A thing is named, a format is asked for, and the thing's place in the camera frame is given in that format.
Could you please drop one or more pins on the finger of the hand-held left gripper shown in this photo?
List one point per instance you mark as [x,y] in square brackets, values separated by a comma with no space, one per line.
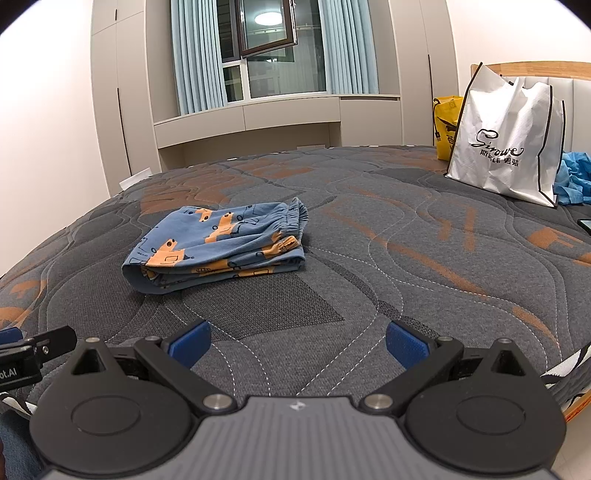
[10,334]
[57,340]

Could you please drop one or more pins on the person's leg in jeans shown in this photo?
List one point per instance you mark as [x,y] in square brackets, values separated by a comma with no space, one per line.
[18,443]

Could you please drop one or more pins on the dark phone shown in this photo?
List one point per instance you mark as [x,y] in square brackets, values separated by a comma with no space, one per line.
[585,225]

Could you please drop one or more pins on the white shopping bag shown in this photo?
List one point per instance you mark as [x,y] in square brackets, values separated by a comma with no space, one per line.
[505,134]

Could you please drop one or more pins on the yellow shopping bag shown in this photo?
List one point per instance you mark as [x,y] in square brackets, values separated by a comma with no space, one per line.
[447,129]

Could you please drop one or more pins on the window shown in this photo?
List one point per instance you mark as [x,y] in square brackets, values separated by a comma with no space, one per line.
[270,50]

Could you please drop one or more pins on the light blue curtain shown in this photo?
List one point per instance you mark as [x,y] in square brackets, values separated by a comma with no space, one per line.
[198,55]
[348,46]

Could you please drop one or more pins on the crumpled blue cloth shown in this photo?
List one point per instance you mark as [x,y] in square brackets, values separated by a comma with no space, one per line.
[575,177]

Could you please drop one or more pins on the grey and orange quilted mattress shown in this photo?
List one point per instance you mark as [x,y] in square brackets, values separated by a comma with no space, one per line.
[369,258]

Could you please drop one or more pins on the beige built-in window desk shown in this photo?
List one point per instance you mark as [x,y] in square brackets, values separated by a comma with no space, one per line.
[277,122]

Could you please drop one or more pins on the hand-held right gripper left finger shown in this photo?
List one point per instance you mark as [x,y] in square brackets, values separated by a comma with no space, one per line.
[189,339]

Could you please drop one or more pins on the blue pants with orange print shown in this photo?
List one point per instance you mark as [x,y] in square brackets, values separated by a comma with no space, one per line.
[221,244]

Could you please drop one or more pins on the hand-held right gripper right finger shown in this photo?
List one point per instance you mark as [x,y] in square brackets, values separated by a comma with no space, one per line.
[408,339]

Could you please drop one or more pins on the beige wardrobe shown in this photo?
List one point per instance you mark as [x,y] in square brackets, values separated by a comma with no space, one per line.
[122,92]
[425,74]

